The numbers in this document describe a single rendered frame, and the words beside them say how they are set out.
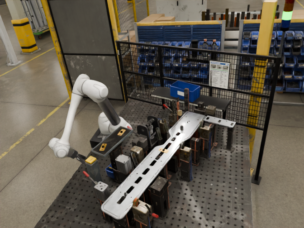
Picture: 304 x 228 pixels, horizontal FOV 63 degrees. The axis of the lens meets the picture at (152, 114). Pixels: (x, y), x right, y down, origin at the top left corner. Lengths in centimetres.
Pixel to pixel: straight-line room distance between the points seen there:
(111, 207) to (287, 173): 241
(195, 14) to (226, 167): 693
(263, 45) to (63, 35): 341
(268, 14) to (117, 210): 198
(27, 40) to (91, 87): 763
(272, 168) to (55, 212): 258
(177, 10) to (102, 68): 482
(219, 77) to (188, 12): 625
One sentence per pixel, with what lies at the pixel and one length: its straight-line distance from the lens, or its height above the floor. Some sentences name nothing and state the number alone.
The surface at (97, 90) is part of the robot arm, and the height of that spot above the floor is 153.
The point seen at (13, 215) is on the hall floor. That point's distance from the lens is 353.
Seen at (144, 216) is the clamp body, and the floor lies 103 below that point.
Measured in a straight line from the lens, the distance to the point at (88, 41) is 459.
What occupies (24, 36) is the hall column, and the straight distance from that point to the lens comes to 960.
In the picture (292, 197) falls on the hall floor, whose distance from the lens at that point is 333.
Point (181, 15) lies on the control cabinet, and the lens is 891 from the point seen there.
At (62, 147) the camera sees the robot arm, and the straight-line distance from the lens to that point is 207.
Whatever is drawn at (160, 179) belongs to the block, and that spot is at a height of 103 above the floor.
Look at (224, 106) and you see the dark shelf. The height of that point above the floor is 103.
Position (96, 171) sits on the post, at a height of 106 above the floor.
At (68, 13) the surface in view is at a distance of 465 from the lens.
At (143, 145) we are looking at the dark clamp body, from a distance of 215.
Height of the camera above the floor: 239
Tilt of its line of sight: 32 degrees down
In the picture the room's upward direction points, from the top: 6 degrees counter-clockwise
